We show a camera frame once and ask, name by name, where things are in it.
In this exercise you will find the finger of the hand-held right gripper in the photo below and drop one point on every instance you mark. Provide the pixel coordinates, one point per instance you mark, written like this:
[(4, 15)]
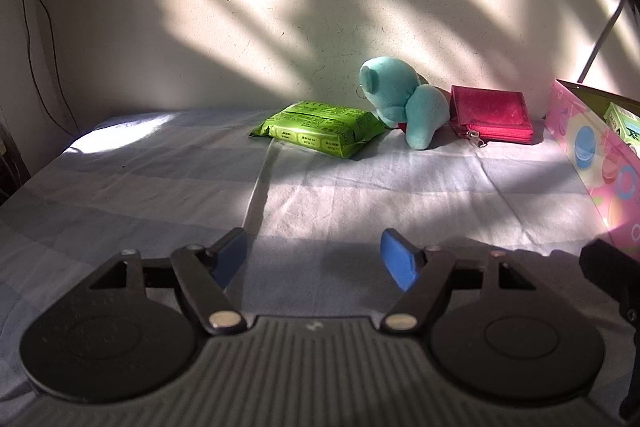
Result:
[(610, 267)]

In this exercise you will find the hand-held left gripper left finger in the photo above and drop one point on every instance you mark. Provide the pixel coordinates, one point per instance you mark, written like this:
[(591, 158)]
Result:
[(232, 252)]

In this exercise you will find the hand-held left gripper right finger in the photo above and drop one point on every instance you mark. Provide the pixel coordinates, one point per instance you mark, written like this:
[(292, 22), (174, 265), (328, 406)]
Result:
[(400, 257)]

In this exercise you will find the pink tin box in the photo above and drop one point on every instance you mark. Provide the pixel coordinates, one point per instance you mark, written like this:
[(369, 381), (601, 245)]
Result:
[(590, 147)]

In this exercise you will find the green and blue toothpaste box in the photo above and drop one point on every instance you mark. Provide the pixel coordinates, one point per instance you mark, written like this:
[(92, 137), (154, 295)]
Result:
[(622, 122)]

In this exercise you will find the green tissue packet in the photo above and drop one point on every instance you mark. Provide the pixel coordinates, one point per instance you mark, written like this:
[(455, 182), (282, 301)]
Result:
[(315, 127)]

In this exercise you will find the teal plush toy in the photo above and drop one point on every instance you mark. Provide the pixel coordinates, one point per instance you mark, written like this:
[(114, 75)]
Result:
[(400, 92)]

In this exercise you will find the pink wallet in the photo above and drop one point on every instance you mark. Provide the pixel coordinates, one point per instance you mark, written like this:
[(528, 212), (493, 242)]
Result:
[(490, 114)]

